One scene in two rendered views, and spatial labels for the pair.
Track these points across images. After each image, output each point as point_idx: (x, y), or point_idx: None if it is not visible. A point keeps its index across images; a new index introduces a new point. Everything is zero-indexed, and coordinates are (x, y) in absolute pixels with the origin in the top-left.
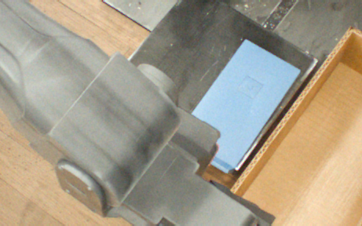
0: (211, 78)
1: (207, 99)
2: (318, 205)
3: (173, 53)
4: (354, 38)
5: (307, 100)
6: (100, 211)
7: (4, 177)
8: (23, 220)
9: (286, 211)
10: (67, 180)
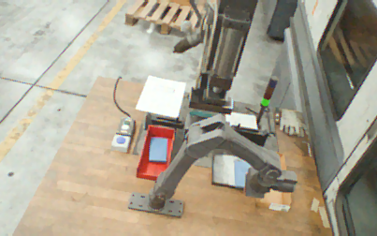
0: (233, 171)
1: (236, 176)
2: (272, 190)
3: (221, 169)
4: None
5: None
6: (274, 181)
7: (202, 213)
8: (214, 221)
9: (267, 194)
10: (269, 175)
